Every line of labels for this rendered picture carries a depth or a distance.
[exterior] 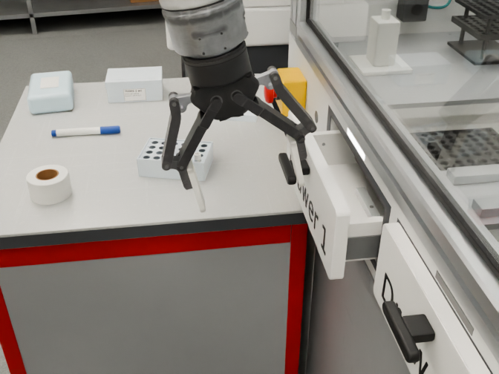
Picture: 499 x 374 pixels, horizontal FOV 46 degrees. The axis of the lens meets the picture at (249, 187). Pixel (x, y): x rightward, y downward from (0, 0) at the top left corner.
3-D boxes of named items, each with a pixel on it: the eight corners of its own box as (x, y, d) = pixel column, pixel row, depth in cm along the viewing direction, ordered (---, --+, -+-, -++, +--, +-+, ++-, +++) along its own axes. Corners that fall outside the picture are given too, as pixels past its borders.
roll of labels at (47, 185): (27, 206, 100) (21, 186, 98) (34, 184, 106) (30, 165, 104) (69, 203, 101) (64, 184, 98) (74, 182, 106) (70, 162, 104)
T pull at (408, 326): (407, 366, 54) (409, 356, 53) (380, 309, 60) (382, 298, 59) (445, 362, 54) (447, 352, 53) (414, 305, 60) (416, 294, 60)
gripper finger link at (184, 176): (183, 156, 74) (160, 162, 74) (193, 188, 77) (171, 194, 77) (183, 150, 76) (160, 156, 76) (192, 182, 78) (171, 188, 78)
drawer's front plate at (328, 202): (330, 282, 75) (336, 211, 69) (286, 168, 99) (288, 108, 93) (343, 281, 75) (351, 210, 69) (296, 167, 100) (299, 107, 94)
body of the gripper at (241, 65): (178, 65, 65) (200, 137, 70) (252, 46, 65) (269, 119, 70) (176, 43, 71) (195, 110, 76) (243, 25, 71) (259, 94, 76)
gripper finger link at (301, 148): (289, 122, 76) (312, 116, 76) (296, 155, 79) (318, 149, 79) (292, 128, 75) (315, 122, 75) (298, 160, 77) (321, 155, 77)
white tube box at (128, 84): (108, 103, 135) (105, 82, 132) (110, 88, 142) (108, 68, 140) (163, 100, 137) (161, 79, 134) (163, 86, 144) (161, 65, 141)
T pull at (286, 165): (287, 186, 79) (288, 178, 79) (278, 159, 86) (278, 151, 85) (313, 185, 80) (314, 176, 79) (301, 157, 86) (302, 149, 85)
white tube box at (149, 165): (138, 176, 108) (136, 158, 106) (151, 154, 115) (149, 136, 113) (204, 181, 107) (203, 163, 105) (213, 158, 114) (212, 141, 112)
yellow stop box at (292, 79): (278, 117, 111) (280, 81, 107) (272, 102, 117) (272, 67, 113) (305, 116, 111) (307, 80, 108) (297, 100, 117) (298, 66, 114)
